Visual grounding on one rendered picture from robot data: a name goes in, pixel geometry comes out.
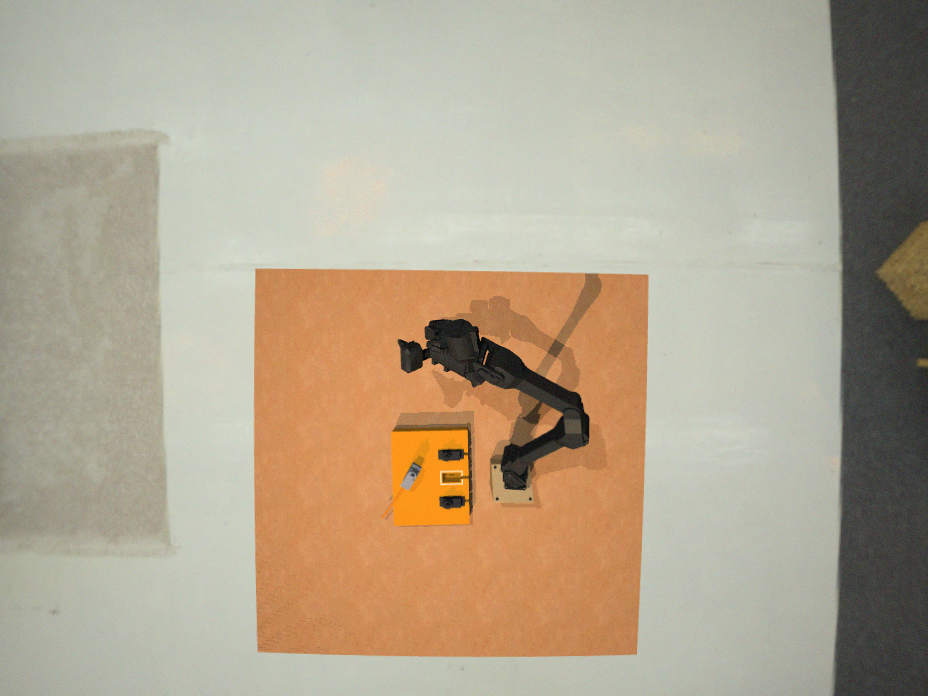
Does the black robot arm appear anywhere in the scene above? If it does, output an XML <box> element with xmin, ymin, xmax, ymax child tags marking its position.
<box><xmin>424</xmin><ymin>319</ymin><xmax>589</xmax><ymax>490</ymax></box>

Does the orange flat deck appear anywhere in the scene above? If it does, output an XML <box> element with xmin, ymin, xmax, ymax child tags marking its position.
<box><xmin>391</xmin><ymin>427</ymin><xmax>470</xmax><ymax>526</ymax></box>

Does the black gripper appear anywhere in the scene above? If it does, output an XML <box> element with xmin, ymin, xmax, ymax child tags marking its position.
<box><xmin>398</xmin><ymin>339</ymin><xmax>451</xmax><ymax>373</ymax></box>

